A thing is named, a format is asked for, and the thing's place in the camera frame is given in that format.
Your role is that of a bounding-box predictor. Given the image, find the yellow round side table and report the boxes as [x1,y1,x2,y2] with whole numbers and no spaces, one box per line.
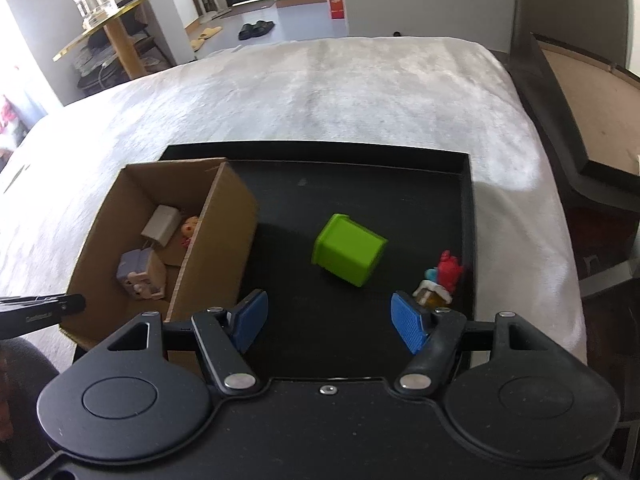
[52,0,172,81]

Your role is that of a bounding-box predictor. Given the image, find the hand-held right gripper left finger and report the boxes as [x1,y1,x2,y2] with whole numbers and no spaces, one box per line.
[97,289,269,397]

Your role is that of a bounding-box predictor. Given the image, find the green plastic cup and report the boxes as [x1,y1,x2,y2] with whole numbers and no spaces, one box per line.
[311,213,389,288]

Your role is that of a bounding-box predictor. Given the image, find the brown cardboard box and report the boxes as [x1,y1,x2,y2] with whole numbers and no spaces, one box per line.
[59,157,260,361]

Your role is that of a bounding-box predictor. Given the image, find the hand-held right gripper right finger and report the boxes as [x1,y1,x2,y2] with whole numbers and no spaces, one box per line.
[391,291,561,397]

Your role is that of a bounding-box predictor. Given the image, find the red pink toy figure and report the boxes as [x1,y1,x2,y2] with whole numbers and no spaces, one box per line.
[424,250,465,291]

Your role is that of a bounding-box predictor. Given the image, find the dark bag under table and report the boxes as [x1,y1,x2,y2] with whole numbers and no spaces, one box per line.
[75,60,128,95]

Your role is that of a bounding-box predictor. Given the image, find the white cabinet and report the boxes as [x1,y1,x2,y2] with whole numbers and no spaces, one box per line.
[147,0,197,67]

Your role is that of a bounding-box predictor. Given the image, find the white charger plug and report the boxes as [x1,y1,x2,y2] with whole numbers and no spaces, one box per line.
[141,205,182,251]

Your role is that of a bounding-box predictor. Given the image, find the small doll figurine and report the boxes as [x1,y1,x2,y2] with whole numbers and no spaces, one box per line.
[179,215,201,250]

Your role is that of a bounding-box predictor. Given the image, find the pink cloth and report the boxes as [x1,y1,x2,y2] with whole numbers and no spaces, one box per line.
[0,95,26,151]

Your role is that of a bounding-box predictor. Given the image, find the purple block toy figure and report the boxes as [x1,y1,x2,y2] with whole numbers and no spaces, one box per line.
[116,247,167,302]

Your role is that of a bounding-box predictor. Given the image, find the black framed board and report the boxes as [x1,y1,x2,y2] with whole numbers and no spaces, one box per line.
[507,32,640,211]

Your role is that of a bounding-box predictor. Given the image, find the black tray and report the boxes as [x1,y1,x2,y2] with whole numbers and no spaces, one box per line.
[72,144,475,381]

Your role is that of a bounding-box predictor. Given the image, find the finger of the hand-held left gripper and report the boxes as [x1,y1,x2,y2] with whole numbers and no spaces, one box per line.
[0,292,87,315]

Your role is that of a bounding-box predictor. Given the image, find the grey leaning board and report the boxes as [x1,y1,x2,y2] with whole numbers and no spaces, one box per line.
[510,0,630,68]

